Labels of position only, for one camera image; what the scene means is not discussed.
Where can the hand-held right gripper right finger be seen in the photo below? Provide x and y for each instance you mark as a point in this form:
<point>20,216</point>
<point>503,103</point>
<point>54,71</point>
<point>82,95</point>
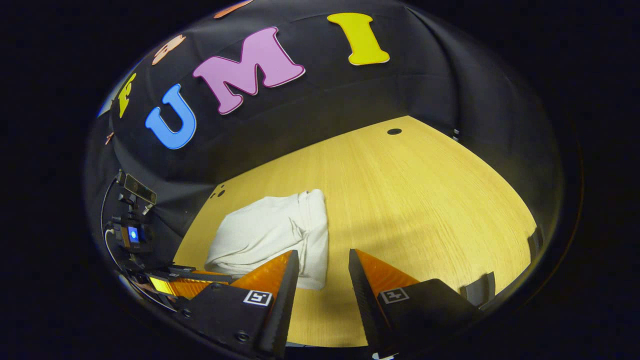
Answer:
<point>367,310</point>

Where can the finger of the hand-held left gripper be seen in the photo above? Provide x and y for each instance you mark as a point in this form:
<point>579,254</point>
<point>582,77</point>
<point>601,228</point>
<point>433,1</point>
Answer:
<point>175,287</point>
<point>200,275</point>

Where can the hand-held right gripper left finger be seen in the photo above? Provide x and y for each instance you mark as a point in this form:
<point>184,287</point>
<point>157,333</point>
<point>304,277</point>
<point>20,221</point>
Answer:
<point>282,310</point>

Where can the white jeans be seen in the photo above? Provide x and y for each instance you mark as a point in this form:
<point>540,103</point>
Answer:
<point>260,230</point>

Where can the copper cloth clip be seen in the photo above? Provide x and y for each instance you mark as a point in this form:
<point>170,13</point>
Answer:
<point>109,138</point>

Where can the black backdrop cloth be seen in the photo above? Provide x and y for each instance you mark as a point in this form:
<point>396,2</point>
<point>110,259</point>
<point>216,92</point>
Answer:
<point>325,100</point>

